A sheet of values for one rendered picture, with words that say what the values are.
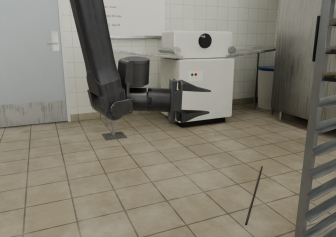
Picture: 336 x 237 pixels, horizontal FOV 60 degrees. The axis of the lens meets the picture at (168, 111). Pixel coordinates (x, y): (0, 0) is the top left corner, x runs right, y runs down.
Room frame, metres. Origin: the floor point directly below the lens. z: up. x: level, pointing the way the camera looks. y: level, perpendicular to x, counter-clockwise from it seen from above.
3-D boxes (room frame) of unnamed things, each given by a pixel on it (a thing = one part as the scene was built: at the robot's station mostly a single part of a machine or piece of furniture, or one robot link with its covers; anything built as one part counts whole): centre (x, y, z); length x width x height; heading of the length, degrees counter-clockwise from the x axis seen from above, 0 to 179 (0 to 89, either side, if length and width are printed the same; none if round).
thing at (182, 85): (0.70, -0.06, 0.95); 0.09 x 0.07 x 0.07; 95
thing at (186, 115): (0.70, -0.06, 0.93); 0.09 x 0.07 x 0.07; 95
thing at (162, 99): (0.69, 0.01, 0.94); 0.07 x 0.07 x 0.10; 5
